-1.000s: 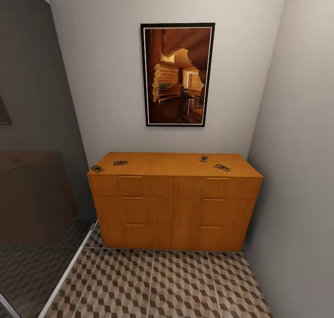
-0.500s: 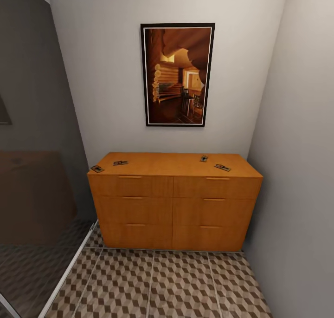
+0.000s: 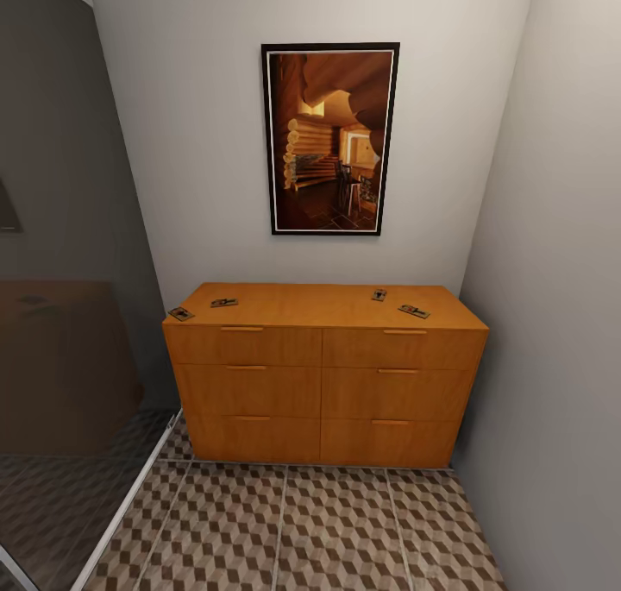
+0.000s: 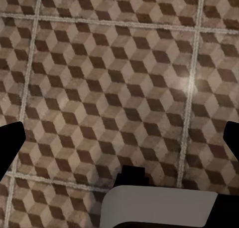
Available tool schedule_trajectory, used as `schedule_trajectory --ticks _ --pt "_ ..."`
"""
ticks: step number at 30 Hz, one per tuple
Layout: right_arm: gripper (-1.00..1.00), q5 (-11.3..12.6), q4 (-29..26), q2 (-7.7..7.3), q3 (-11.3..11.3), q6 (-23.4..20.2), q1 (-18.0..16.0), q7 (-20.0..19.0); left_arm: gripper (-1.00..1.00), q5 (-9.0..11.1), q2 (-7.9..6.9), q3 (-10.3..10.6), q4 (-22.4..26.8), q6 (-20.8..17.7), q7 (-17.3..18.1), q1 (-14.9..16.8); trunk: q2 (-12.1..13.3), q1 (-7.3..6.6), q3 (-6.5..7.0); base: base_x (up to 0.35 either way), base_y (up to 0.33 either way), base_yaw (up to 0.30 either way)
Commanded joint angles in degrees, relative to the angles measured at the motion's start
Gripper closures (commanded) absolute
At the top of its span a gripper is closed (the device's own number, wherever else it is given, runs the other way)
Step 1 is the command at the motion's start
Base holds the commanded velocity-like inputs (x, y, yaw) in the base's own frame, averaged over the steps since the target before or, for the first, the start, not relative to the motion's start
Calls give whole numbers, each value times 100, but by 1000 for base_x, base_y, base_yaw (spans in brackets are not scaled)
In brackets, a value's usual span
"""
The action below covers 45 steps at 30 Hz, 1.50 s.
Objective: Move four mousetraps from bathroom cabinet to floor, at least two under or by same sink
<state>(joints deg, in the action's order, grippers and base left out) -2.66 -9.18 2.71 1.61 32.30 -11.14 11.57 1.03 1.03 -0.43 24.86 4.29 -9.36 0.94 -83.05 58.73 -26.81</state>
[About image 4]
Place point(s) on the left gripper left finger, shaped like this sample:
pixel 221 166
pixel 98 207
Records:
pixel 12 137

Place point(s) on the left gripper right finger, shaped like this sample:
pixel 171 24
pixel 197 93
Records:
pixel 231 137

